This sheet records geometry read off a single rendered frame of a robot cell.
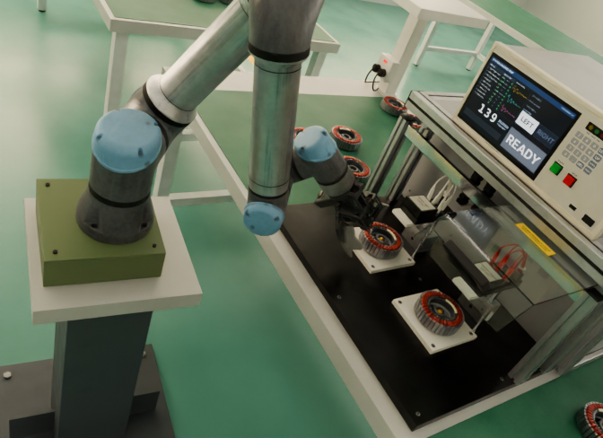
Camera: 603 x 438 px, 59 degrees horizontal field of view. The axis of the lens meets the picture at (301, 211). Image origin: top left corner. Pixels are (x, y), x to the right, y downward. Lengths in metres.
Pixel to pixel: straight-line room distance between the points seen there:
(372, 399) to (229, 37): 0.73
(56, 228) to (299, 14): 0.62
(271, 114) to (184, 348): 1.27
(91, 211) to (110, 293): 0.17
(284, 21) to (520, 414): 0.94
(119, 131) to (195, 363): 1.13
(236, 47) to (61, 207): 0.48
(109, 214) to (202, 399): 0.97
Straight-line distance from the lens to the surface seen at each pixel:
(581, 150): 1.19
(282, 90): 0.85
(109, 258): 1.09
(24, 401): 1.84
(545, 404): 1.36
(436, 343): 1.24
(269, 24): 0.80
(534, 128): 1.24
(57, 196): 1.19
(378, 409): 1.11
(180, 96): 1.05
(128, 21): 2.26
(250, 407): 1.91
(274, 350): 2.07
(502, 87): 1.29
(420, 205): 1.36
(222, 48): 0.98
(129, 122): 1.02
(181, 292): 1.14
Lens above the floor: 1.59
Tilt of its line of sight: 36 degrees down
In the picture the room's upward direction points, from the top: 22 degrees clockwise
